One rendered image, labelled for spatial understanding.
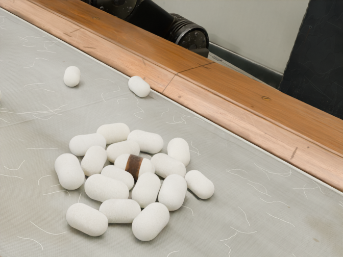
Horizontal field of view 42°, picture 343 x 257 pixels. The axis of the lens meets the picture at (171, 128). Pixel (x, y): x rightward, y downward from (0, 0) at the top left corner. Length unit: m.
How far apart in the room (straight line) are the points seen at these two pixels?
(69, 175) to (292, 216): 0.20
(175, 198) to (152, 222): 0.04
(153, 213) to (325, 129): 0.26
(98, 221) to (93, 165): 0.07
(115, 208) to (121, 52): 0.32
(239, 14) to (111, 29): 2.10
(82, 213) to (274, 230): 0.16
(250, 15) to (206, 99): 2.19
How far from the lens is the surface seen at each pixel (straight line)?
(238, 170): 0.45
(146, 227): 0.33
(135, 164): 0.39
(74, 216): 0.34
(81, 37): 0.68
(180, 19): 1.24
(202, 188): 0.39
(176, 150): 0.42
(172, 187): 0.37
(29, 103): 0.51
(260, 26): 2.69
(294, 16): 2.59
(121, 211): 0.35
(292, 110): 0.56
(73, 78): 0.54
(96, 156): 0.40
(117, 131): 0.44
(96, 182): 0.37
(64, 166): 0.38
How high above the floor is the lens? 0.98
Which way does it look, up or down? 29 degrees down
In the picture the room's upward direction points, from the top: 12 degrees clockwise
